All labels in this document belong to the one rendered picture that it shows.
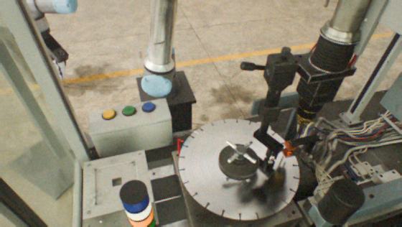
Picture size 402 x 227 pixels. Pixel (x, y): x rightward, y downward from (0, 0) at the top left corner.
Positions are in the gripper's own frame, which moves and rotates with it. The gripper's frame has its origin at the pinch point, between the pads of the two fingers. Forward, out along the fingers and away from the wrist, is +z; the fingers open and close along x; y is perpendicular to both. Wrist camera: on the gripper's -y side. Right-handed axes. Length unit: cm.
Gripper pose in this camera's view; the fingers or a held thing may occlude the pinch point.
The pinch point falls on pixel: (62, 77)
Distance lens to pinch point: 119.0
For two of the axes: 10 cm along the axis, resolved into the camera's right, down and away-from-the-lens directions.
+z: -0.2, 7.0, 7.1
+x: -5.5, 5.8, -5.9
